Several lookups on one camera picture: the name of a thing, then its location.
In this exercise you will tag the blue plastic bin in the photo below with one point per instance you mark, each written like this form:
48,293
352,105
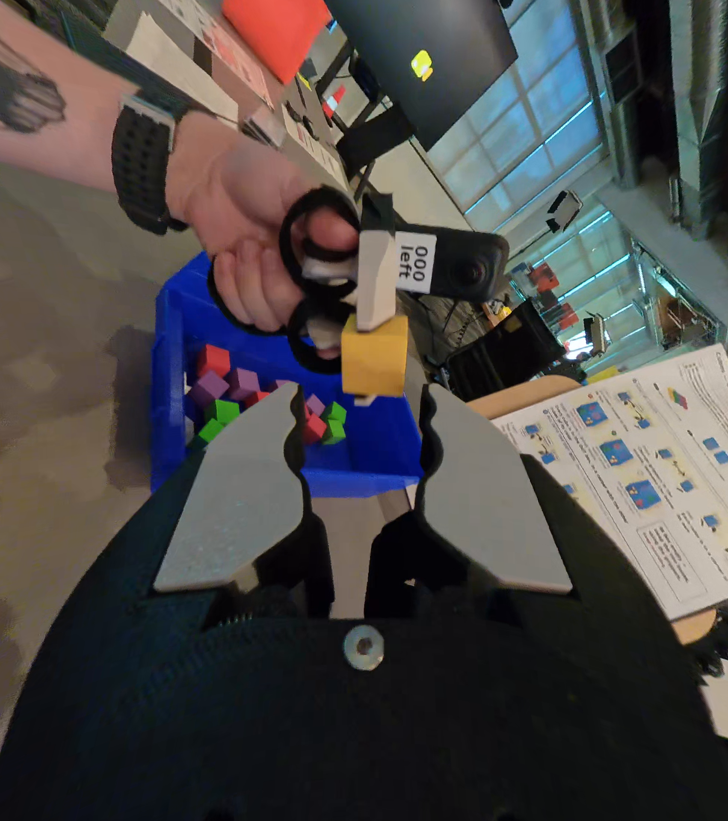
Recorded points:
370,449

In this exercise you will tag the printed instruction sheet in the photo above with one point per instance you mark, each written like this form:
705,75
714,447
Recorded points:
659,481

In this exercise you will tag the yellow wooden cube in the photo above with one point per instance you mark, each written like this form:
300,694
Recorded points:
373,359

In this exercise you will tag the black wrist watch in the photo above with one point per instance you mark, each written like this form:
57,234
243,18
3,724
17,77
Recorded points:
139,167

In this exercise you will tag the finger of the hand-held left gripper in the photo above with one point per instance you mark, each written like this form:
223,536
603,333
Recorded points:
377,276
364,401

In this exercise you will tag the person's left forearm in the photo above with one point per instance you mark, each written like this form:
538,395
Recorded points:
49,77

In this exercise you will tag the pile of coloured wooden cubes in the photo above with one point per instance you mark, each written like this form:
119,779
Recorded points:
210,362

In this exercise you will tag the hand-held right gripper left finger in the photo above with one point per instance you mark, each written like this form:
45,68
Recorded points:
235,500

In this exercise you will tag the orange traffic cone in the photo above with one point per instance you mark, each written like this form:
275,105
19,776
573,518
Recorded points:
335,102

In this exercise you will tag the red storage bins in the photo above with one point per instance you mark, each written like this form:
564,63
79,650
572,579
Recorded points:
550,288

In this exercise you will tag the white paper sheet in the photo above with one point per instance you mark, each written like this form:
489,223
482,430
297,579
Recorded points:
171,64

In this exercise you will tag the yellow sticker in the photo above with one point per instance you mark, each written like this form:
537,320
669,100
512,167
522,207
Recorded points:
422,64

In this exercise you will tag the studio light panel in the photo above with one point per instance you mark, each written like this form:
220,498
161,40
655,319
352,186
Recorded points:
563,211

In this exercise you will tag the black monitor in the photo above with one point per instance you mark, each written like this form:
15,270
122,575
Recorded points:
415,38

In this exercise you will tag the person's left hand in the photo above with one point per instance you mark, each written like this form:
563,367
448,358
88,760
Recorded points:
235,192

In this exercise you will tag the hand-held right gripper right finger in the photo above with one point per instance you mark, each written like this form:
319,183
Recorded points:
492,500

